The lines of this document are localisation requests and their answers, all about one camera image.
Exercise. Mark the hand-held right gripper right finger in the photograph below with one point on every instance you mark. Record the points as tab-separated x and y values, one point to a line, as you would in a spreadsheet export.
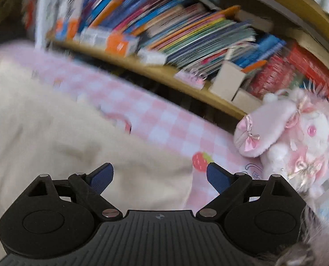
218	178

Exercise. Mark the tall white orange box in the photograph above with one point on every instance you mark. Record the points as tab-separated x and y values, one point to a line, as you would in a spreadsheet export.
69	13

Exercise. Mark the grey fuzzy sleeve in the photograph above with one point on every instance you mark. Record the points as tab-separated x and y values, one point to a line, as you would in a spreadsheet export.
319	241

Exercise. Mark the wooden bookshelf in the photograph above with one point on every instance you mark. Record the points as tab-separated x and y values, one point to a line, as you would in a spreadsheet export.
159	73

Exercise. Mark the cream printed t-shirt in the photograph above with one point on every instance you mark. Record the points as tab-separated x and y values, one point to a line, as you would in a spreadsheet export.
56	133

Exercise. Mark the low cream box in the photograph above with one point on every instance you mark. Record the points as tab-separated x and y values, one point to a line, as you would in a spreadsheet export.
246	101

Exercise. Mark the pink checked desk mat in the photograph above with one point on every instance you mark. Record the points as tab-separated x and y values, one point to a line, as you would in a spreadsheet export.
167	122

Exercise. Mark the flat white orange box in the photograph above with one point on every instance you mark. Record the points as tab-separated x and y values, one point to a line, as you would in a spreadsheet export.
109	41

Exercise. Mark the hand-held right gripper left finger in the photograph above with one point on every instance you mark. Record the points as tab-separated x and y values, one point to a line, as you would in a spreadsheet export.
102	178

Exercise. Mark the pink white plush bunny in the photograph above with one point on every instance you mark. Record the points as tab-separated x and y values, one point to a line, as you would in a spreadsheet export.
292	133

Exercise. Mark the stack of red books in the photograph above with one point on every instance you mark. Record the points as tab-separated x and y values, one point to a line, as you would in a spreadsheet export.
297	69

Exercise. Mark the cream pen holder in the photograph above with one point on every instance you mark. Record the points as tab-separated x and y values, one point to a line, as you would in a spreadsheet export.
226	81

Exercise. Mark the white charger block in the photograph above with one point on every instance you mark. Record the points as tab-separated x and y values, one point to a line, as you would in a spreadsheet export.
153	56

